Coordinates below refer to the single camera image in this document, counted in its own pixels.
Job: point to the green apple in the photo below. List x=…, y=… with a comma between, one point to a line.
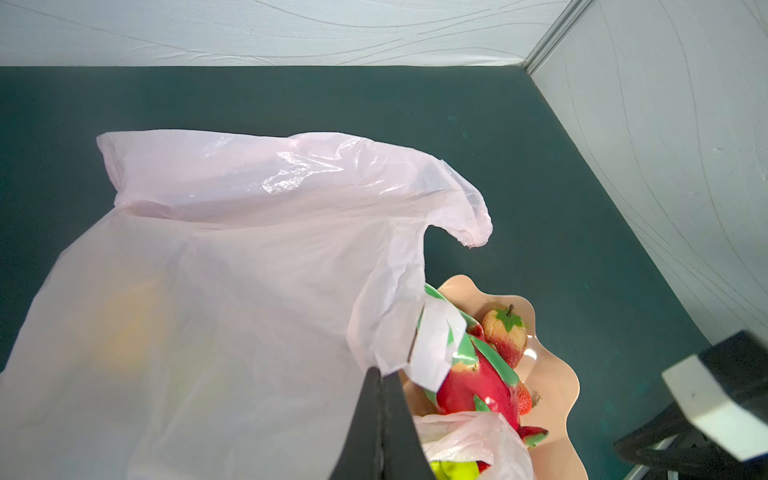
x=456, y=469

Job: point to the green table mat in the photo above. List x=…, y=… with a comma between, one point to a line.
x=601, y=304

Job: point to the pink plastic bag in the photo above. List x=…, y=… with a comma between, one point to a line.
x=292, y=266

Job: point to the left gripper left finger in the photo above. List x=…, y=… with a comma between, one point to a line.
x=361, y=455

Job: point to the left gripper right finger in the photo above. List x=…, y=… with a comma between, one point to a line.
x=403, y=456

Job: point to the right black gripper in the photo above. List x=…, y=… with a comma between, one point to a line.
x=670, y=443

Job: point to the small strawberry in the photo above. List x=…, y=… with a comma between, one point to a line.
x=506, y=331

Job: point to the peach wavy fruit plate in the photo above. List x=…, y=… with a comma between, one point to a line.
x=485, y=437

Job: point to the pink green dragon fruit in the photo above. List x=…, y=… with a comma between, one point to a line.
x=476, y=377

